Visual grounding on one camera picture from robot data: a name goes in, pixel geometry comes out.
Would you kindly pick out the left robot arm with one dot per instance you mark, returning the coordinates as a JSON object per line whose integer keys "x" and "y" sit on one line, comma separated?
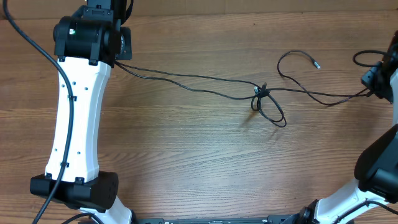
{"x": 87, "y": 44}

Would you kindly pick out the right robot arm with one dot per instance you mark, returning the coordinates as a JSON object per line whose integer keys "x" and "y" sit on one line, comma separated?
{"x": 375, "y": 172}

